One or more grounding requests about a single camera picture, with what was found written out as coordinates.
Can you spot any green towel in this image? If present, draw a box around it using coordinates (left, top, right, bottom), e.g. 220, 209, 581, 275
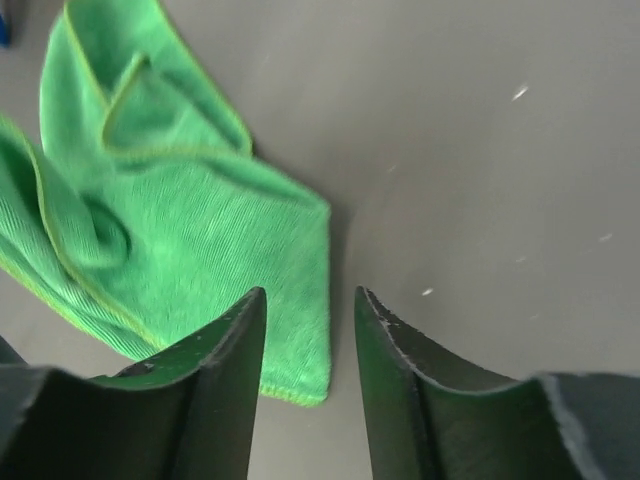
1, 1, 331, 406

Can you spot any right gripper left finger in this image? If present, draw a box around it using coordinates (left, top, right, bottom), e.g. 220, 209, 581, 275
93, 287, 266, 479

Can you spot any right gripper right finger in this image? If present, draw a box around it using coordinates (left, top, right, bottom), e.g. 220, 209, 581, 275
354, 287, 565, 479

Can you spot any blue towel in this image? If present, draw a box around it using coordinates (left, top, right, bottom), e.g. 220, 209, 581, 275
0, 5, 11, 48

